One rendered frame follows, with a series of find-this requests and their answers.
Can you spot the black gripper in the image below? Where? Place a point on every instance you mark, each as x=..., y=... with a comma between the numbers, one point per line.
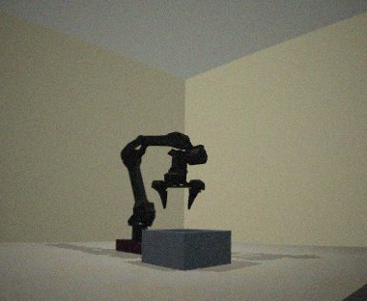
x=194, y=186

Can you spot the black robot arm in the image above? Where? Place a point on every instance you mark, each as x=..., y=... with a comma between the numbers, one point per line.
x=143, y=210

